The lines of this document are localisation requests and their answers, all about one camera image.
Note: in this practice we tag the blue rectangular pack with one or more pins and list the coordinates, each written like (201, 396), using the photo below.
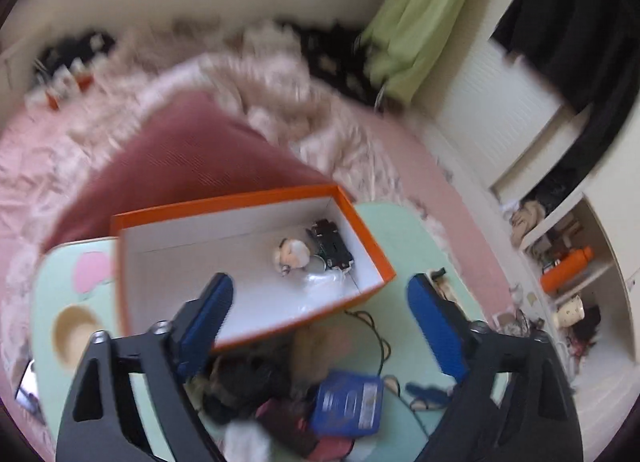
(347, 404)

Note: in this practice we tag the black clothes pile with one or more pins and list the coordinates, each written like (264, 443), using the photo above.
(80, 49)

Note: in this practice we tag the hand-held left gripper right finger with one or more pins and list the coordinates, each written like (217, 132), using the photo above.
(437, 327)

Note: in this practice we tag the black electronic device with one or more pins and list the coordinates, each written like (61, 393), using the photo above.
(331, 244)

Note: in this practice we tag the white wall shelf niche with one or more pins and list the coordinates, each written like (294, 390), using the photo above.
(590, 242)

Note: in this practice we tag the orange bottle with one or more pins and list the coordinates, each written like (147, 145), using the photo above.
(567, 267)

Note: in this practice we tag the green curtain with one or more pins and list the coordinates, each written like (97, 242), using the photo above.
(425, 17)

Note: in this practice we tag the maroon patterned pouch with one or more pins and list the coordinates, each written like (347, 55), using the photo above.
(290, 424)

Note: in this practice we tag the white plush toy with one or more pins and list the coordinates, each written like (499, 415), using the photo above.
(247, 442)

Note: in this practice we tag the black hanging clothes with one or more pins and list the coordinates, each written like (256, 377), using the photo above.
(580, 22)

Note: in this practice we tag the blue hair clip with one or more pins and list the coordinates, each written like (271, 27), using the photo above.
(425, 394)

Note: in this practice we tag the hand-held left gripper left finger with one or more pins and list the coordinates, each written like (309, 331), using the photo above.
(205, 327)

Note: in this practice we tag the fuzzy brown plush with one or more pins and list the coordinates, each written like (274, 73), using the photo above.
(320, 349)

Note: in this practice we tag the orange tissue box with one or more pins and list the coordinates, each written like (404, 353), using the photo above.
(67, 89)

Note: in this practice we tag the mint green cartoon desktop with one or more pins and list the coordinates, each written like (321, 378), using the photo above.
(400, 252)

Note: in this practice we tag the cream cloth bag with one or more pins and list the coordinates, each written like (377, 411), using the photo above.
(527, 222)

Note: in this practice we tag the white cup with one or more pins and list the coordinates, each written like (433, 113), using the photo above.
(571, 311)

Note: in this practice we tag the fluffy pale pink blanket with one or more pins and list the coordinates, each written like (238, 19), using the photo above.
(280, 87)

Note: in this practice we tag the maroon pillow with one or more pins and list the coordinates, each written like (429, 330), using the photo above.
(190, 157)

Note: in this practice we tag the orange cardboard box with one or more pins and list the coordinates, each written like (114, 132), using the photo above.
(165, 272)

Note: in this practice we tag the black spotted cloth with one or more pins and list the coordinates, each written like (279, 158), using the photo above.
(335, 62)

